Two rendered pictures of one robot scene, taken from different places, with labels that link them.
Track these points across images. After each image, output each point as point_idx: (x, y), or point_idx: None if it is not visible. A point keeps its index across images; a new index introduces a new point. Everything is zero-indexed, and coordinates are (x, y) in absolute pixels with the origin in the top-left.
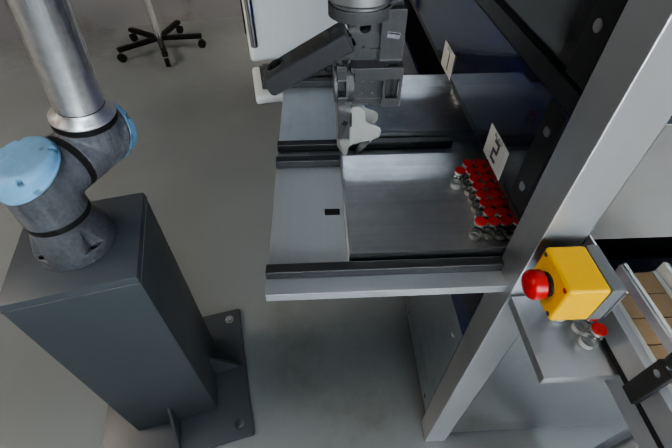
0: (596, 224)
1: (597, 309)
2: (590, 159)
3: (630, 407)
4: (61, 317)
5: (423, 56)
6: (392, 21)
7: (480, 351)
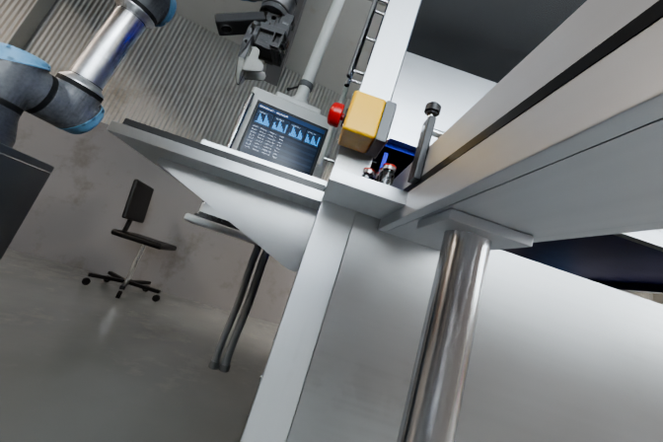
0: None
1: (380, 123)
2: (371, 58)
3: (416, 193)
4: None
5: None
6: (286, 17)
7: (286, 317)
